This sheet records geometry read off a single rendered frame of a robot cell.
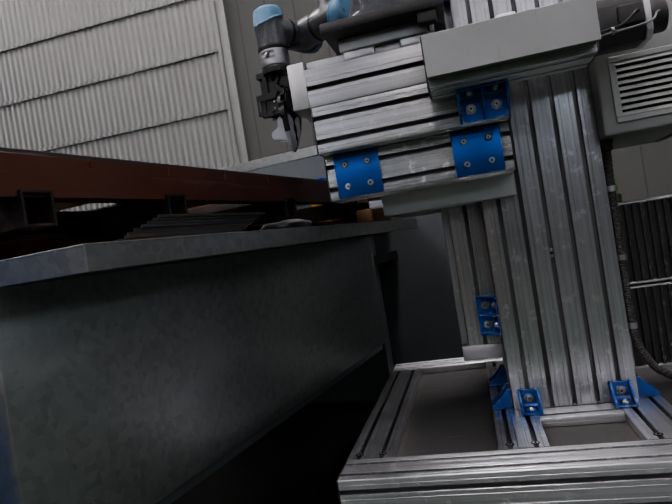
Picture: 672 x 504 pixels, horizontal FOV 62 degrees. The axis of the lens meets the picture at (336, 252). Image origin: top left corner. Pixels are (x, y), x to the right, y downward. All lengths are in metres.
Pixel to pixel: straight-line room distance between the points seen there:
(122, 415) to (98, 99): 4.39
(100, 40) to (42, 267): 4.60
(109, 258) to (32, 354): 0.19
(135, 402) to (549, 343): 0.82
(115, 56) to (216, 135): 1.09
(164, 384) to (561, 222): 0.83
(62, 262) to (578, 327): 0.99
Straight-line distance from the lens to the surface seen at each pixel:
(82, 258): 0.64
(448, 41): 0.98
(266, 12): 1.51
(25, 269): 0.71
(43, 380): 0.80
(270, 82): 1.49
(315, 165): 2.32
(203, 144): 4.60
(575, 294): 1.27
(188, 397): 0.99
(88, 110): 5.18
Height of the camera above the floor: 0.64
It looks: 1 degrees down
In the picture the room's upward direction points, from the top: 9 degrees counter-clockwise
